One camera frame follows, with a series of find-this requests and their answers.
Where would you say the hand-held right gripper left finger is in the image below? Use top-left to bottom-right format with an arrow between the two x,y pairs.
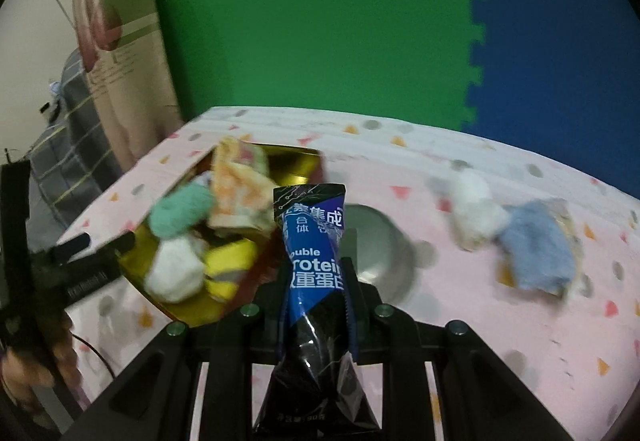
87,282 -> 293,441

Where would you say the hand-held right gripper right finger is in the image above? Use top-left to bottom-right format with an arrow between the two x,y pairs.
341,260 -> 576,441

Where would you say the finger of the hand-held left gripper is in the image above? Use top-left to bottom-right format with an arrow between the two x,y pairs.
47,231 -> 137,267

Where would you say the yellow sock with grey toe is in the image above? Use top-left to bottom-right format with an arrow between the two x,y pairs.
202,238 -> 261,304

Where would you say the green knitted cloth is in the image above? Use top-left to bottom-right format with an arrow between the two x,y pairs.
149,183 -> 216,239

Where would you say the blue black snack packet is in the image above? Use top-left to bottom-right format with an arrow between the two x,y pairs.
251,182 -> 386,437

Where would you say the orange patterned cloth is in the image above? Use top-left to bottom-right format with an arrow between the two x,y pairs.
207,136 -> 281,237

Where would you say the golden tin tray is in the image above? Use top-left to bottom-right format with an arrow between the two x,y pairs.
117,143 -> 326,328

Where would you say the person's left hand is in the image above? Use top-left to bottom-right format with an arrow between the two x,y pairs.
0,308 -> 86,404

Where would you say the metal bowl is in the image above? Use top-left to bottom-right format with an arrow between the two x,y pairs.
342,204 -> 418,304

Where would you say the pink patterned tablecloth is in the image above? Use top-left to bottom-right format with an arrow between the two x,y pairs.
55,106 -> 640,441

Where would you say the grey plaid blanket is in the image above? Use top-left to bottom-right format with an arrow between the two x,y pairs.
27,46 -> 126,232

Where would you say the beige printed curtain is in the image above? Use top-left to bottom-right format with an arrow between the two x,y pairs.
70,0 -> 183,182

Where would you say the white fluffy cloth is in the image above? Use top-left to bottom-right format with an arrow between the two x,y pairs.
447,168 -> 508,252

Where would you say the light blue cloth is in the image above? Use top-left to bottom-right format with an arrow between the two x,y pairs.
497,201 -> 578,294

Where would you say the green foam mat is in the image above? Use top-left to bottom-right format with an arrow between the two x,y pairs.
145,0 -> 488,129

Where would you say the blue foam mat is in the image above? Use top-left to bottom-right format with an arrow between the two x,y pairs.
460,0 -> 640,202

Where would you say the black cable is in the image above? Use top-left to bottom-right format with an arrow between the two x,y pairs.
70,331 -> 118,379

